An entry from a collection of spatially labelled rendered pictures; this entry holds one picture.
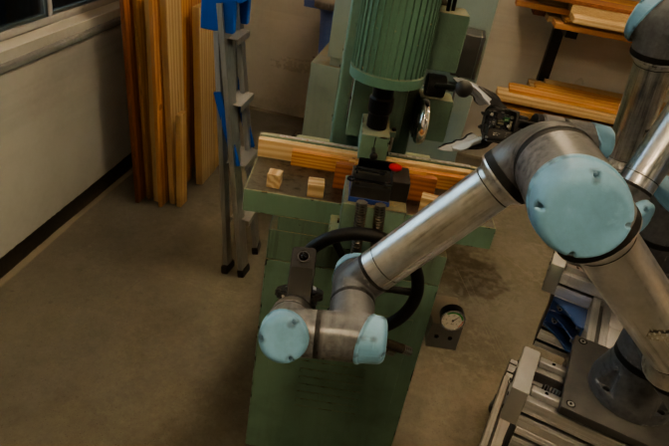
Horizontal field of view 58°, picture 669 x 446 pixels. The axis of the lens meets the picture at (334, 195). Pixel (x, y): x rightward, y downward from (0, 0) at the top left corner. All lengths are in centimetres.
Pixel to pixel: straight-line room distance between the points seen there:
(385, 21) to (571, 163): 67
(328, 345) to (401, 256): 18
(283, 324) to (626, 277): 47
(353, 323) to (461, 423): 133
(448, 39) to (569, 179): 91
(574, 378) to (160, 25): 211
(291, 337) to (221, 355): 136
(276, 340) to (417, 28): 74
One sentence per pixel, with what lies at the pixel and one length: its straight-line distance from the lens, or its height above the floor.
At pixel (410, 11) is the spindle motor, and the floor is 134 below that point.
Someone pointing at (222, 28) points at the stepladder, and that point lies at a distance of 216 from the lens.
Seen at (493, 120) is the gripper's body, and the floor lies 118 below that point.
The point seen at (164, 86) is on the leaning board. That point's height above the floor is 60.
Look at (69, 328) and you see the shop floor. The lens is 240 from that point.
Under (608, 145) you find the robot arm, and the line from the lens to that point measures 136.
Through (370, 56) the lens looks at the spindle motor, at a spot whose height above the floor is 123.
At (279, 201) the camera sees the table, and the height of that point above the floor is 88.
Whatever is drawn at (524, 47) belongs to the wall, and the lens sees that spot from 385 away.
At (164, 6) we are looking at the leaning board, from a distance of 269.
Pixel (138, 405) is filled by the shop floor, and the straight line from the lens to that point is 212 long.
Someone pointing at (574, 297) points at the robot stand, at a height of 70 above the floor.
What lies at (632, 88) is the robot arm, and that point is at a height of 125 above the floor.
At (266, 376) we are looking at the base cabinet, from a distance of 178.
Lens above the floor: 161
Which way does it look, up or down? 30 degrees down
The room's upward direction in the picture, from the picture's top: 10 degrees clockwise
